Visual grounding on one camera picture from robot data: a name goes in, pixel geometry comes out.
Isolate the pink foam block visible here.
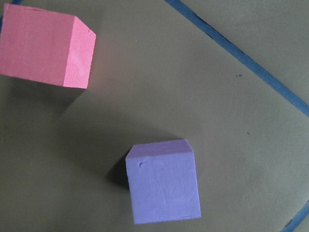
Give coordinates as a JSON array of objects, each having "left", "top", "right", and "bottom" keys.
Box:
[{"left": 0, "top": 3, "right": 96, "bottom": 89}]

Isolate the purple foam block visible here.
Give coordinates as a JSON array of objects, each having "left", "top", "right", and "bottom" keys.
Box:
[{"left": 125, "top": 139, "right": 201, "bottom": 224}]

